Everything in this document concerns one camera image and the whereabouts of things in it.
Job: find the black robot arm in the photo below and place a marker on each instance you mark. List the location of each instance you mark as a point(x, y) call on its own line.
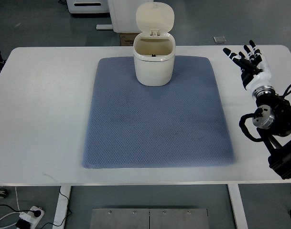
point(271, 124)

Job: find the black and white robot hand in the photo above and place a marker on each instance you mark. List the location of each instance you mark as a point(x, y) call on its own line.
point(254, 67)

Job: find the cardboard box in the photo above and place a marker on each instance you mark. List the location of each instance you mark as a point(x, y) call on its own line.
point(127, 39)

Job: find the small grey floor plate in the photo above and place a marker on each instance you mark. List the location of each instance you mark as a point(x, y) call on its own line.
point(219, 39)

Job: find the white trash can with lid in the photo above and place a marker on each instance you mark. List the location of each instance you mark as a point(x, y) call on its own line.
point(154, 48)

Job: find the left white table leg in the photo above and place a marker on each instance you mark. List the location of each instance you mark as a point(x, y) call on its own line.
point(62, 208)

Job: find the white machine with slot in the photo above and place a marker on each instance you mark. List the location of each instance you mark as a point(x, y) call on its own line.
point(87, 6)

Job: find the blue quilted mat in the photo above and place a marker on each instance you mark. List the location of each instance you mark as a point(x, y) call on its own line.
point(180, 124)

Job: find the white power strip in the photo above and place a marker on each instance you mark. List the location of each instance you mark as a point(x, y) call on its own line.
point(33, 216)

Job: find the right white table leg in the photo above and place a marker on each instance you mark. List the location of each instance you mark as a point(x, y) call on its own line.
point(237, 206)

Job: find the white cabinet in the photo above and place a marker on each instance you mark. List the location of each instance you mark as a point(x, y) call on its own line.
point(123, 16)

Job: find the white table leg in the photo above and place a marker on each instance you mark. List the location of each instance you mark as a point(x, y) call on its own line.
point(237, 206)
point(62, 208)

